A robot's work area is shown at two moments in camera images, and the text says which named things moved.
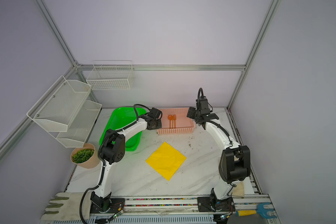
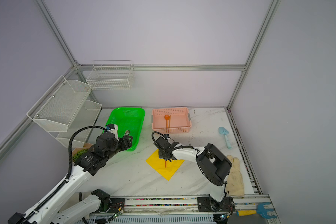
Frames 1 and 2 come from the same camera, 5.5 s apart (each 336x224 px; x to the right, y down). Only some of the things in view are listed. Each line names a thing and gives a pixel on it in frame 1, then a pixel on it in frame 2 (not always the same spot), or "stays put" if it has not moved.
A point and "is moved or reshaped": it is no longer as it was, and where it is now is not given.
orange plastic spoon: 170,117 is moved or reshaped
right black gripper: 190,113 to 160,155
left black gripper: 159,124 to 125,143
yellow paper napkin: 166,160 stays put
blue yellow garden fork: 262,209 stays put
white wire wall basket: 107,75 stays put
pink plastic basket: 184,124 stays put
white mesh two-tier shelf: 64,108 stays put
